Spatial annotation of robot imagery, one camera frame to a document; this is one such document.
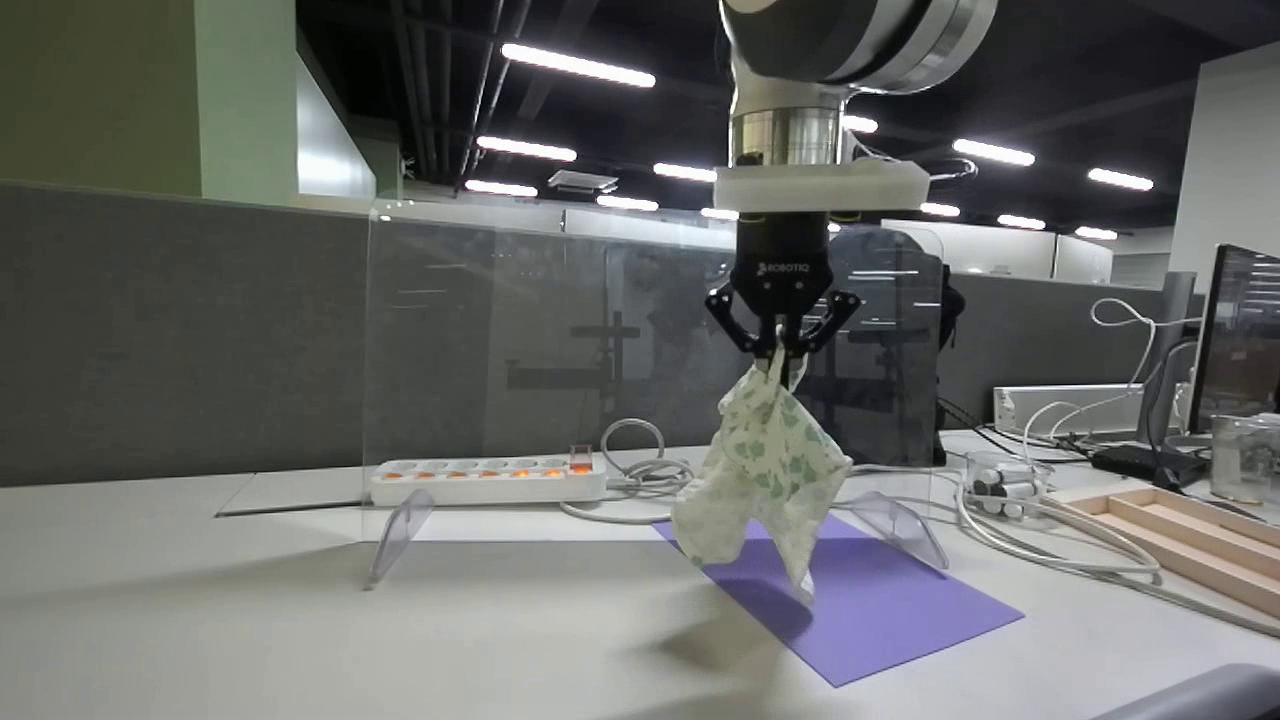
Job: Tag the long ceiling light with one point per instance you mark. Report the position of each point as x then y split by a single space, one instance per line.
992 154
1120 176
527 148
501 189
687 175
577 65

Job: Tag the black monitor base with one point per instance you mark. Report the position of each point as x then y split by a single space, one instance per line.
1154 466

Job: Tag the white cloth with green flowers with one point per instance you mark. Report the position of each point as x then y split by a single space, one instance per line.
760 466

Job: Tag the purple paper sheet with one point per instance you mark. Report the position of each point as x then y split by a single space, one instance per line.
880 615

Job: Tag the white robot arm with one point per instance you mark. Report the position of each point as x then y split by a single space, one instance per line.
827 41

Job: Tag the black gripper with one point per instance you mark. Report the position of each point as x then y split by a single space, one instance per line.
784 267

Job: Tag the dark computer monitor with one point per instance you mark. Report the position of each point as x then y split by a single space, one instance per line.
1242 335

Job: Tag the transparent acrylic screen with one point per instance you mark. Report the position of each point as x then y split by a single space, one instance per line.
532 335

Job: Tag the clear plastic container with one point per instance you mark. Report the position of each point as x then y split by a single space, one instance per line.
1244 466

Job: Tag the white wrist mount plate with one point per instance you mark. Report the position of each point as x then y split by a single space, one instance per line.
822 185

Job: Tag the light wooden tray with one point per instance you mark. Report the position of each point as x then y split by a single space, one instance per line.
1172 532

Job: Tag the clear acrylic divider panel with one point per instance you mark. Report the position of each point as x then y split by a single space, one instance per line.
174 335

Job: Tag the white power strip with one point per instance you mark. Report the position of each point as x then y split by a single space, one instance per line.
467 480

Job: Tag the grey monitor pole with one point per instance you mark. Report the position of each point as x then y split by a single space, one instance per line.
1171 344

